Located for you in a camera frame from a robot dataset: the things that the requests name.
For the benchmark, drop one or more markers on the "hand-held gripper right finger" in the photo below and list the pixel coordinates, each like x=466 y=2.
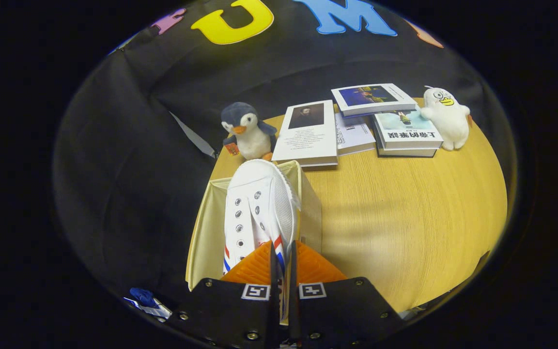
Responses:
x=292 y=271

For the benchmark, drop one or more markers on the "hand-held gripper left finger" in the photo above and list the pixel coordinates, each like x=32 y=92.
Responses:
x=274 y=271

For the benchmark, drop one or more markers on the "beige fabric storage box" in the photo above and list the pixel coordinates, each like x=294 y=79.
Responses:
x=206 y=232

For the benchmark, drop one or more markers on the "white canvas shoe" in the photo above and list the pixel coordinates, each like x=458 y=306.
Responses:
x=259 y=194

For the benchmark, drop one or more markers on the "white book with portrait cover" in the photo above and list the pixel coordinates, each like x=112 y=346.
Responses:
x=308 y=140

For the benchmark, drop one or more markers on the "navy penguin plush toy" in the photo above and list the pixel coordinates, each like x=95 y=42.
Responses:
x=252 y=140

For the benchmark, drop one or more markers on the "blue plastic clamp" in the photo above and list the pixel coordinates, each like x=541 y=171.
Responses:
x=143 y=296

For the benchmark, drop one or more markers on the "thin white book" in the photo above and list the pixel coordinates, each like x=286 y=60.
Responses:
x=354 y=138

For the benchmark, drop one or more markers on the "black backdrop cloth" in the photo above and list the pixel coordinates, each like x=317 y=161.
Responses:
x=138 y=169

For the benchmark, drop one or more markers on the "book with pale teal cover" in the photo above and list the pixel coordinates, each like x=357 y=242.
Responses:
x=407 y=131

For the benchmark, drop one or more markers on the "book with blue picture cover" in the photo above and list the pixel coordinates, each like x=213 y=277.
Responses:
x=371 y=97

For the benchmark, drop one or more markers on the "white duck plush toy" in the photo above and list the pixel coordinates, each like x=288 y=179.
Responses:
x=448 y=123

